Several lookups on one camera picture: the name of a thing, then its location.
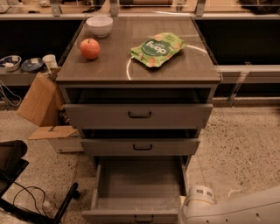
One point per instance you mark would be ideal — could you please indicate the grey top drawer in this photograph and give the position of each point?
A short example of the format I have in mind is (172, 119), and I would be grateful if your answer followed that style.
(138, 116)

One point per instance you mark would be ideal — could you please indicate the white paper cup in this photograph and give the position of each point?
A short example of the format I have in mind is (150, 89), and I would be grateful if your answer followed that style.
(50, 61)

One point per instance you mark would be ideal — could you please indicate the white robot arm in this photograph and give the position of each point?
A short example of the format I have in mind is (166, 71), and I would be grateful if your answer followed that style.
(199, 207)

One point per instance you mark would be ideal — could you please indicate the brown cardboard box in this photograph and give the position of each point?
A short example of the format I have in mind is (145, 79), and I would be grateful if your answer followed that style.
(44, 106)

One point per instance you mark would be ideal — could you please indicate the green snack bag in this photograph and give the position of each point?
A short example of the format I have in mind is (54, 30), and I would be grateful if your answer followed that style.
(155, 51)

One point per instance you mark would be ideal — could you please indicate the clear plastic bottle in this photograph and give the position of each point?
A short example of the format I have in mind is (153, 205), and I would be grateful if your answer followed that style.
(49, 209)

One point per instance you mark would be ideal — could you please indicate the grey drawer cabinet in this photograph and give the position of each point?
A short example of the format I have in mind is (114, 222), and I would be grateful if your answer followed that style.
(189, 77)

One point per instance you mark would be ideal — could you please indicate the red apple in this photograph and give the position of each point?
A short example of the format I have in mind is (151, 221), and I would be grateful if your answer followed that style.
(90, 48)

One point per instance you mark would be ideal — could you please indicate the blue patterned bowl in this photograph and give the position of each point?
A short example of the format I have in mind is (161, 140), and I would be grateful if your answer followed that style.
(10, 63)

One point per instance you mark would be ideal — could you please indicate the grey wall shelf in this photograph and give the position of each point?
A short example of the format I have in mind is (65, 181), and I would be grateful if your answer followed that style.
(250, 74)

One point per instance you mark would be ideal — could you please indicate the dark blue bowl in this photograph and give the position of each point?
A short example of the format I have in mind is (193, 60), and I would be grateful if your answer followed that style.
(32, 65)

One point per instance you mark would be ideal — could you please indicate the grey drawer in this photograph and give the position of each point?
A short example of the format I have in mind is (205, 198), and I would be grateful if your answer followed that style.
(138, 190)
(138, 116)
(140, 147)

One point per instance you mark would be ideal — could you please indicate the white bowl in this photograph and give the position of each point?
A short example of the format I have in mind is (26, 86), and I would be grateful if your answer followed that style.
(100, 26)

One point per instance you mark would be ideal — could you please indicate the grey bottom drawer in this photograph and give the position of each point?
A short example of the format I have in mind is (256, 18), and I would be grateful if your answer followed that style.
(138, 190)

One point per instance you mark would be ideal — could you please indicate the grey middle drawer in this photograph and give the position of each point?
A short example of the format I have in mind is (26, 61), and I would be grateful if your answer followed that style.
(140, 147)

